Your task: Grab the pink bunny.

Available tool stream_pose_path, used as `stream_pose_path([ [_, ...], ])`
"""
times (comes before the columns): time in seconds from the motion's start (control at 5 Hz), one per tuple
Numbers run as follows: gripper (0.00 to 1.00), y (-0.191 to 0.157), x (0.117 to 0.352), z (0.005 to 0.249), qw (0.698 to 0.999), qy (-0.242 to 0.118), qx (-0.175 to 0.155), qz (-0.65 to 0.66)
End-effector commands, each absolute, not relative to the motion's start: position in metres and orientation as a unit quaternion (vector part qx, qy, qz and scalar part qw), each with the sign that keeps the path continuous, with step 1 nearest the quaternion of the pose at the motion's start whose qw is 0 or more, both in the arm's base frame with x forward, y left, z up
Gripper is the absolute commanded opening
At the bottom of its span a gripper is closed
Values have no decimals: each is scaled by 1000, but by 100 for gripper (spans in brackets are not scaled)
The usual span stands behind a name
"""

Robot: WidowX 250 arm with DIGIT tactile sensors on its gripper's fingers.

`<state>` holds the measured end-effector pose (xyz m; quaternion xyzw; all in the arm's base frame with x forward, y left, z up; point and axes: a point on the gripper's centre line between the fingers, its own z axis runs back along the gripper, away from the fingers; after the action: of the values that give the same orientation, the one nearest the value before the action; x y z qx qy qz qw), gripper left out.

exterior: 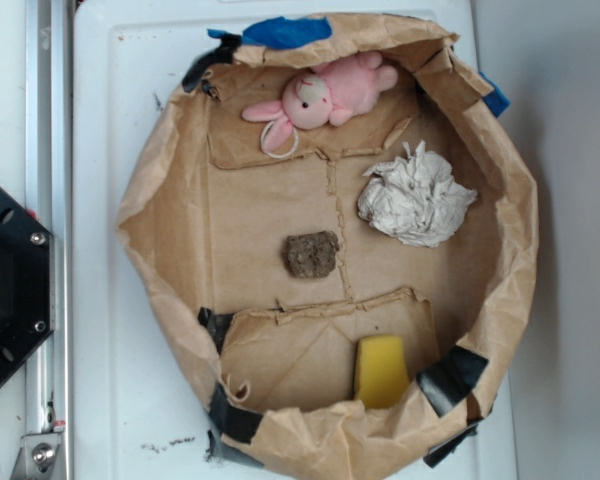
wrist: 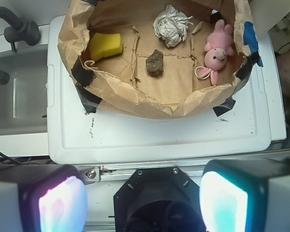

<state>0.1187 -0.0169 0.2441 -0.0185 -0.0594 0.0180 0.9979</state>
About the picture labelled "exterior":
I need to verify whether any white plastic tray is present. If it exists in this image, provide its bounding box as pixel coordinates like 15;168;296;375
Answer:
73;1;517;479

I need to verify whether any pink plush bunny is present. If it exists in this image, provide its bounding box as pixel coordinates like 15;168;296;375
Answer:
241;51;399;158

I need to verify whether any aluminium extrusion rail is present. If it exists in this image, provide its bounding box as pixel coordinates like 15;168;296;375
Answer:
25;1;77;479

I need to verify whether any yellow sponge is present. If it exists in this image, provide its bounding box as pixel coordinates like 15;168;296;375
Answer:
354;335;410;409

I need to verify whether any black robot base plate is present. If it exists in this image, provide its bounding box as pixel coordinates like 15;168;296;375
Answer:
0;187;52;388

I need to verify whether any crumpled white paper ball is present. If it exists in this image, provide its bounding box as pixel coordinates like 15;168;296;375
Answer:
357;141;478;248

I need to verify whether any metal corner bracket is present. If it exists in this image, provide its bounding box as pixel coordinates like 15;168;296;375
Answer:
10;433;62;480

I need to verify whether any brown paper bag tray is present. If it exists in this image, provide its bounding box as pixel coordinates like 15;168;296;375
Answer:
117;13;538;479

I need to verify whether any brown rock chunk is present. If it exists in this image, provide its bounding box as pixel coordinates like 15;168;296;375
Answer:
283;231;340;279

